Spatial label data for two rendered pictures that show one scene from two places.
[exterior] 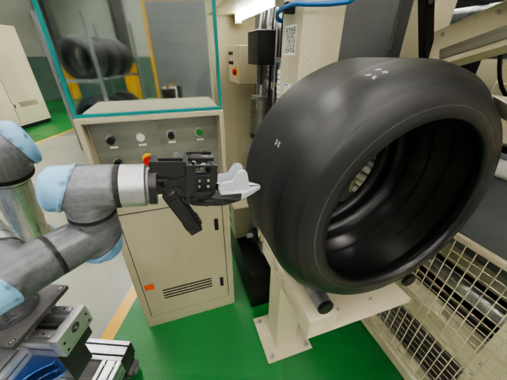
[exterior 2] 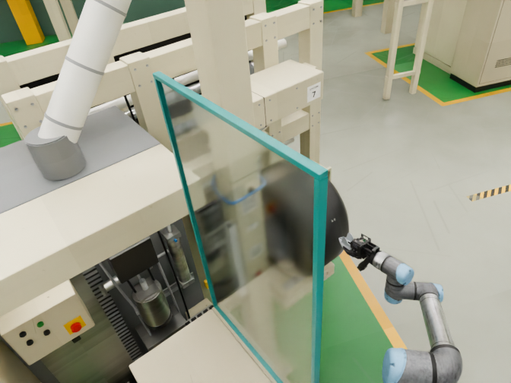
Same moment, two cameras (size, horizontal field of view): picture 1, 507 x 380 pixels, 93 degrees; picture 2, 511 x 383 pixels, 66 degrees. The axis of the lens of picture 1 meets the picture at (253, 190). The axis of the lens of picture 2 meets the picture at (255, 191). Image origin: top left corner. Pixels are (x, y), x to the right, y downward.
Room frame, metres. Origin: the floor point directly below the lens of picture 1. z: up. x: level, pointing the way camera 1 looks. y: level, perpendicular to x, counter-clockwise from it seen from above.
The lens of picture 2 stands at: (1.12, 1.06, 2.57)
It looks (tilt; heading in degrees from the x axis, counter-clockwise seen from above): 40 degrees down; 254
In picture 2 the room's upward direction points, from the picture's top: 6 degrees counter-clockwise
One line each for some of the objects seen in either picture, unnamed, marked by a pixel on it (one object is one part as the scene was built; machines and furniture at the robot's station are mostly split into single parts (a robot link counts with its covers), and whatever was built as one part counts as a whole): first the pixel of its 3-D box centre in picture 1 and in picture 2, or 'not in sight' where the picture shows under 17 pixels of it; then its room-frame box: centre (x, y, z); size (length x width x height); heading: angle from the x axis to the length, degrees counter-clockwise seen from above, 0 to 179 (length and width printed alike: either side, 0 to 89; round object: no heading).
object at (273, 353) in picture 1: (281, 332); not in sight; (0.84, -0.17, 0.01); 0.27 x 0.27 x 0.02; 18
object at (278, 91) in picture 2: not in sight; (261, 99); (0.58, -0.59, 1.71); 0.61 x 0.25 x 0.15; 18
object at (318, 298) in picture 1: (296, 261); not in sight; (0.55, -0.14, 0.90); 0.35 x 0.05 x 0.05; 18
